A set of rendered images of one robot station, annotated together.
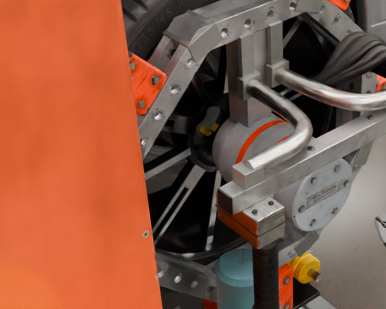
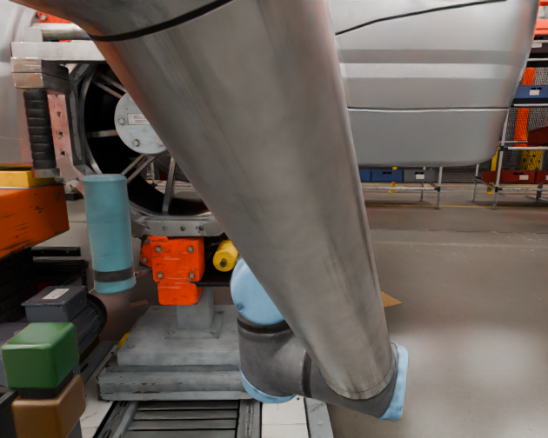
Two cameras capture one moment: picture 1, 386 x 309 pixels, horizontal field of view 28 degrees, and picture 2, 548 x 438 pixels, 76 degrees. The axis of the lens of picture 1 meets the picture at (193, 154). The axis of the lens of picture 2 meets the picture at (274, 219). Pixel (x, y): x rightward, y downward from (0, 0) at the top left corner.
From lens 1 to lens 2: 1.19 m
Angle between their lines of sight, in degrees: 36
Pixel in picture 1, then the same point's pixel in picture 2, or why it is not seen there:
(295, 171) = (74, 49)
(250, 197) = (29, 51)
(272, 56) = not seen: hidden behind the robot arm
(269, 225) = (23, 67)
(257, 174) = (34, 31)
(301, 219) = (123, 132)
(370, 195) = (420, 330)
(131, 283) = not seen: outside the picture
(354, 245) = not seen: hidden behind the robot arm
